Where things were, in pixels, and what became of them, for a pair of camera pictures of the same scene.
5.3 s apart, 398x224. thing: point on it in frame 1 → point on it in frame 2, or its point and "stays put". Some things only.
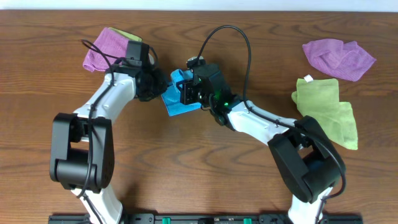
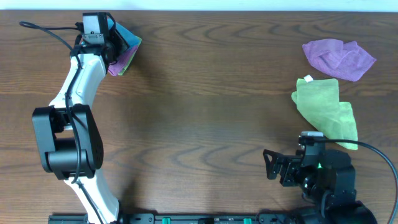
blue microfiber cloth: (171, 97) → (132, 40)
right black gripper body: (186, 93) → (285, 168)
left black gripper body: (160, 84) → (117, 43)
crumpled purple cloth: (344, 60) stays put
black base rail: (203, 218) stays put
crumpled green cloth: (319, 99) stays put
